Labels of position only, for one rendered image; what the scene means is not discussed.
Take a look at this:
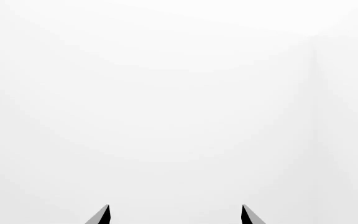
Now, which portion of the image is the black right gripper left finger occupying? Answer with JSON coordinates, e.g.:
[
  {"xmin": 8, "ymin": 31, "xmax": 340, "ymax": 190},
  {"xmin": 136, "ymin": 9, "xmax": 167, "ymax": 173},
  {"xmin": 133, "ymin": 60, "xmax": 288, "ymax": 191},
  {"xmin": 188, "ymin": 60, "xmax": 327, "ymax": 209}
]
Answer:
[{"xmin": 84, "ymin": 203, "xmax": 111, "ymax": 224}]

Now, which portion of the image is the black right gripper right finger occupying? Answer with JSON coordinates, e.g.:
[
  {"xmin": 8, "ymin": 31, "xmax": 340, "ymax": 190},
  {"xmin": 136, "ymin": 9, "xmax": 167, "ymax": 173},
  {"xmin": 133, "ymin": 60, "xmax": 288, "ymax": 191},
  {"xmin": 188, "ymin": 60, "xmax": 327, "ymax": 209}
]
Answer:
[{"xmin": 241, "ymin": 203, "xmax": 267, "ymax": 224}]

